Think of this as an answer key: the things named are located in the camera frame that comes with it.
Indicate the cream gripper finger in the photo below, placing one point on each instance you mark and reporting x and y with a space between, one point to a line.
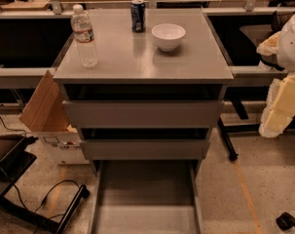
269 46
280 109

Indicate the clear plastic water bottle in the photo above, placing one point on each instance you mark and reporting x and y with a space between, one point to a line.
84 36

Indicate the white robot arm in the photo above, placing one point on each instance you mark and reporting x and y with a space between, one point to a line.
286 46

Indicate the grey top drawer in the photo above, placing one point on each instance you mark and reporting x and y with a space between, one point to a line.
129 114

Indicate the grey drawer cabinet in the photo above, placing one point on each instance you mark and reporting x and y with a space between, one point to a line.
132 68

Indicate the grey open bottom drawer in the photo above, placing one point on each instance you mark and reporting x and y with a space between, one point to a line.
146 197

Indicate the grey middle drawer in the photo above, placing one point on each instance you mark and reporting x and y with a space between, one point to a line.
184 149

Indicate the black chair right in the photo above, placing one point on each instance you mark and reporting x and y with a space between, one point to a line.
259 33

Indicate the white ceramic bowl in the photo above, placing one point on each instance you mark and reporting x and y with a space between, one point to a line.
168 36

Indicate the black caster bottom right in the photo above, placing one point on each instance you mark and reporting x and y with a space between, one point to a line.
285 221

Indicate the blue soda can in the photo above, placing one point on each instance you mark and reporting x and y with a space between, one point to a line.
137 11

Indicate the brown cardboard box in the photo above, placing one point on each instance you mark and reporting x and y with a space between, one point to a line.
44 116

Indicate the black stand base left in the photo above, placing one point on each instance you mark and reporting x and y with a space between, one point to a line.
34 184

